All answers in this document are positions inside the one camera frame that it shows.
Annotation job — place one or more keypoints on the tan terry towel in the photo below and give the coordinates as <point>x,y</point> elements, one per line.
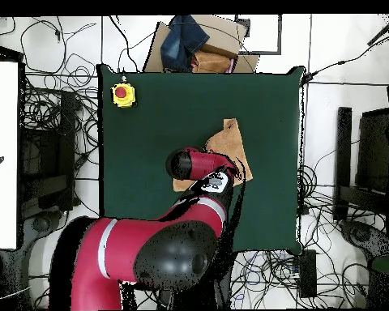
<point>227,142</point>

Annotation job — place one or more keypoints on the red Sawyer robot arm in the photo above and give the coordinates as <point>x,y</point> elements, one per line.
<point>129,246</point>

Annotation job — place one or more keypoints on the dark green tablecloth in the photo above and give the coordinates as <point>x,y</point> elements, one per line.
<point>149,129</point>

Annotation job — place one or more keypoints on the yellow emergency stop button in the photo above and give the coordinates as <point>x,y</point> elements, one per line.
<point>123,94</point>

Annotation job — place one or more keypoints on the tan towel in box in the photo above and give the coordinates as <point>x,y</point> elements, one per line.
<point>210,63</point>

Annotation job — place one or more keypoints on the black equipment stand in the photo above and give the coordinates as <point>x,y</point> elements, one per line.
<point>67,145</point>

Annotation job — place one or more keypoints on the blue denim jeans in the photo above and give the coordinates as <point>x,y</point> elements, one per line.
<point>181,42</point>

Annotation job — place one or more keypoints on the brown cardboard box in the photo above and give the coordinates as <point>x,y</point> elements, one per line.
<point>222,35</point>

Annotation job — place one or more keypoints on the long black bar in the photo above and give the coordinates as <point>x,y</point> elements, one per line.
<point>343,162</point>

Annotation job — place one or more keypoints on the black power strip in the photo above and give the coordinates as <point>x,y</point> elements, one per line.
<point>308,275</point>

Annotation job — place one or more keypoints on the black panel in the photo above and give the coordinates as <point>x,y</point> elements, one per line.
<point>372,149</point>

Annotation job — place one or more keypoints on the white desk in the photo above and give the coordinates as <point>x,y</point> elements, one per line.
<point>3,129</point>

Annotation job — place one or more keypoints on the dark rod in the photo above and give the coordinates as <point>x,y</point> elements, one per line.
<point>384,30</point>

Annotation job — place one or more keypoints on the dark square frame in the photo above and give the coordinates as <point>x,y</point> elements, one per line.
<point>262,51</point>

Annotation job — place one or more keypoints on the black pedestal leg with knob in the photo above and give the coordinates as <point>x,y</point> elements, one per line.
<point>359,235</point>
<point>42,224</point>

